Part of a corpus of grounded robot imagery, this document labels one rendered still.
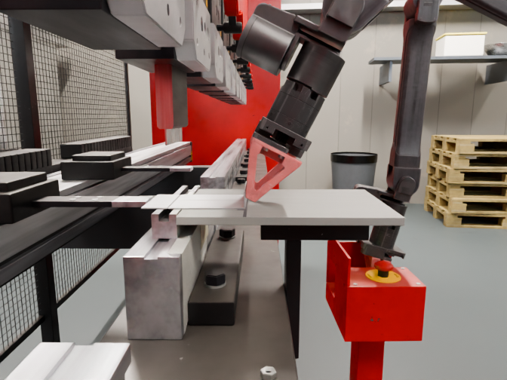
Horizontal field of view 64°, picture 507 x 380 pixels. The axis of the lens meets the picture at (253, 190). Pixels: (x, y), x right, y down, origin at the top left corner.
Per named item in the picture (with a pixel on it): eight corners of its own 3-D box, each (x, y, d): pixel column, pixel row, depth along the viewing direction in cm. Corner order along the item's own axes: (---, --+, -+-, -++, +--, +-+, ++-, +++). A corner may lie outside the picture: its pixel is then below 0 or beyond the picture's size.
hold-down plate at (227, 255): (234, 326, 46) (234, 301, 46) (188, 326, 47) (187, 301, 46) (244, 244, 76) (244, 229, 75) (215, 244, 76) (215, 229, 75)
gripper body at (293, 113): (256, 130, 47) (285, 72, 45) (256, 127, 57) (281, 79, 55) (305, 156, 47) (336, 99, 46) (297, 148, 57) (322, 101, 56)
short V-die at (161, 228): (176, 238, 48) (176, 214, 48) (152, 238, 48) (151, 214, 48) (201, 203, 68) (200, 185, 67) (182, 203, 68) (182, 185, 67)
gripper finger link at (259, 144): (224, 191, 48) (259, 121, 47) (228, 181, 55) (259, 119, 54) (274, 216, 49) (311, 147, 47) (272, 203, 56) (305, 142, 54)
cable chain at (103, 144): (81, 158, 110) (81, 143, 109) (59, 158, 110) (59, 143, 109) (131, 146, 153) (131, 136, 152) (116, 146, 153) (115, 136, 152)
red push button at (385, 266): (395, 282, 83) (396, 266, 83) (376, 283, 83) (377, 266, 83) (388, 274, 87) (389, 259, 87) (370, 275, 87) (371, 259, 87)
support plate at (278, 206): (404, 225, 46) (405, 217, 46) (176, 225, 46) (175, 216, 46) (364, 195, 64) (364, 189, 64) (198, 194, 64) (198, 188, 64)
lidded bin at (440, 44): (471, 60, 457) (474, 38, 453) (486, 55, 422) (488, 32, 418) (432, 60, 462) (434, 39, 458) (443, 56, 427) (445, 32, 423)
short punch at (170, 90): (174, 145, 49) (171, 64, 47) (158, 145, 49) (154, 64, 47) (188, 140, 59) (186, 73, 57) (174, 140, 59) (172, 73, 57)
